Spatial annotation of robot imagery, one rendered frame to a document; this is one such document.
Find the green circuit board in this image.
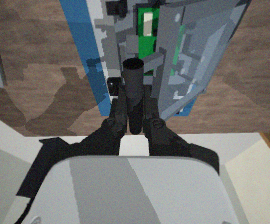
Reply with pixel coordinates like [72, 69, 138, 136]
[138, 7, 160, 76]

